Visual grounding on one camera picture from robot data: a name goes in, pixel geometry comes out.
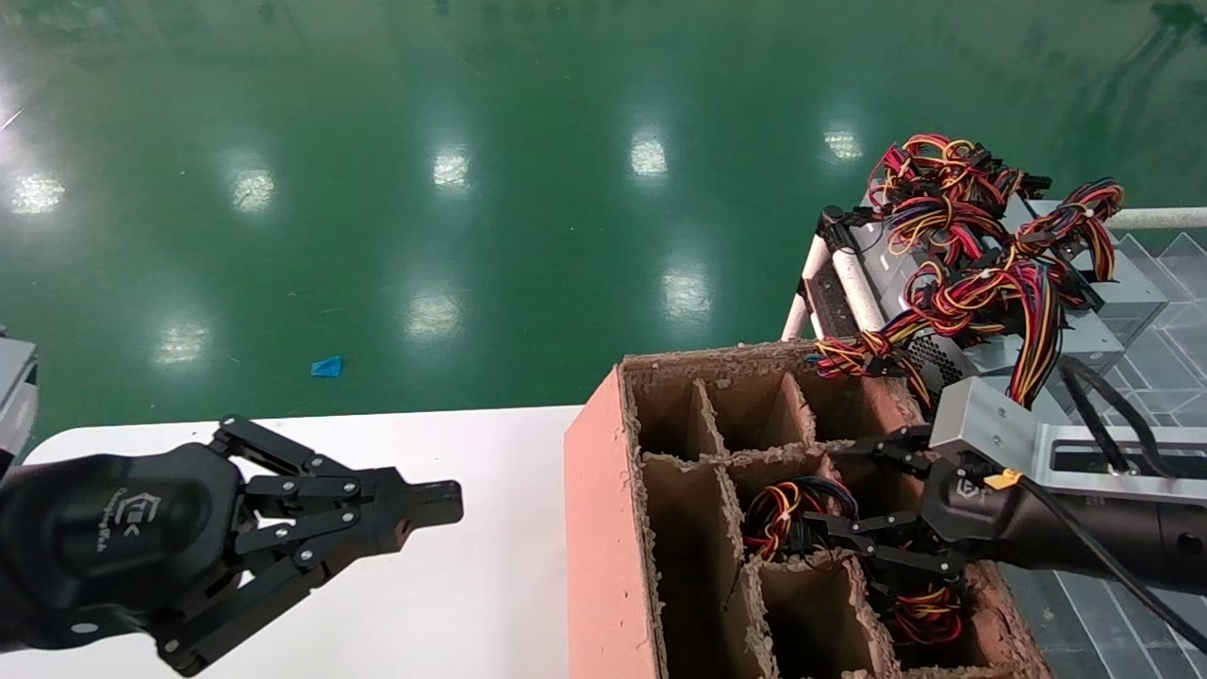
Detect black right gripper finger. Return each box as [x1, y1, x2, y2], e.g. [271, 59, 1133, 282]
[802, 511, 965, 576]
[830, 426, 934, 474]

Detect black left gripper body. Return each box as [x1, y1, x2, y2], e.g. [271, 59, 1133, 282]
[0, 443, 257, 652]

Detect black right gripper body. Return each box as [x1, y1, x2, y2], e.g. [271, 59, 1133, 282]
[922, 462, 1033, 567]

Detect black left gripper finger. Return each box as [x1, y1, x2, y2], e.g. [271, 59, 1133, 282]
[156, 503, 463, 678]
[209, 415, 463, 516]

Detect grey power supply with wires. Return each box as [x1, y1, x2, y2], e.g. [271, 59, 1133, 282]
[743, 476, 864, 564]
[888, 583, 965, 649]

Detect black roller track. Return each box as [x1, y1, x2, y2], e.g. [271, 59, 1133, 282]
[806, 259, 864, 342]

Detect white rack pipe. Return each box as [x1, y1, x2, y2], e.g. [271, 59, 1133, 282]
[781, 236, 831, 345]
[830, 245, 889, 340]
[1108, 207, 1207, 231]

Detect black pipe joint connector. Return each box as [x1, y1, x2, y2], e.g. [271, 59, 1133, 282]
[817, 206, 878, 254]

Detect clear plastic rack panels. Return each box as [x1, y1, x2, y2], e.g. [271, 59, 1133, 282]
[1000, 231, 1207, 679]

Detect brown cardboard divider box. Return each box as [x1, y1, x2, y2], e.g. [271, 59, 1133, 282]
[564, 341, 1055, 679]

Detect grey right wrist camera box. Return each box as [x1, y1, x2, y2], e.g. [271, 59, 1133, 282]
[929, 377, 1207, 505]

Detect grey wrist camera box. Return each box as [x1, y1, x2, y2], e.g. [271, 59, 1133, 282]
[929, 377, 1207, 505]
[0, 335, 41, 472]

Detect multicoloured wire bundle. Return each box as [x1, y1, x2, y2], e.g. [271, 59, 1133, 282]
[868, 134, 1052, 223]
[882, 196, 1015, 270]
[813, 259, 1071, 409]
[1014, 179, 1125, 284]

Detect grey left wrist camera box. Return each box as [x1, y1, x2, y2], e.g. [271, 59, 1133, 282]
[0, 335, 41, 472]

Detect black camera cable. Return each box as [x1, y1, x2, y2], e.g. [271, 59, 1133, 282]
[1018, 354, 1207, 654]

